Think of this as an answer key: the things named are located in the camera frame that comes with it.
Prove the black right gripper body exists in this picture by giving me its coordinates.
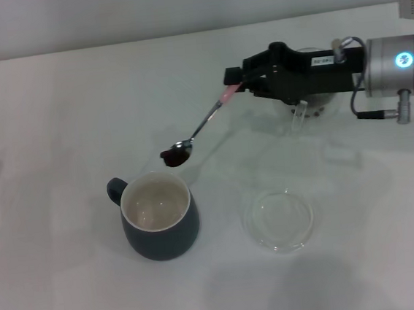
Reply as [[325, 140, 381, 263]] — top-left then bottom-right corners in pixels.
[[273, 43, 372, 105]]

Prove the pink-handled metal spoon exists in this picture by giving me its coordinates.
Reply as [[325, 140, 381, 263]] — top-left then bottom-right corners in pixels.
[[162, 82, 251, 163]]

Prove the small clump of coffee beans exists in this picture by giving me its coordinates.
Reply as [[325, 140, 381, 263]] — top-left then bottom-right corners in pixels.
[[159, 147, 193, 170]]

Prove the dark blue ceramic mug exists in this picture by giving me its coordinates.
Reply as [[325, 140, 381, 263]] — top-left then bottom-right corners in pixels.
[[105, 166, 204, 266]]

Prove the empty clear glass saucer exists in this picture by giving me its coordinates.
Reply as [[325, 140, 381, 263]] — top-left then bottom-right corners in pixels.
[[238, 184, 318, 258]]

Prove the grey cable with metal plug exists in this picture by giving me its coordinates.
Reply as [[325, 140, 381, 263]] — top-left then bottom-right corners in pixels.
[[330, 34, 369, 65], [347, 67, 414, 131]]

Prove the clear glass cup with handle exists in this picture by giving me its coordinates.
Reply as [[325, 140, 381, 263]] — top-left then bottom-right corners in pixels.
[[268, 43, 345, 136]]

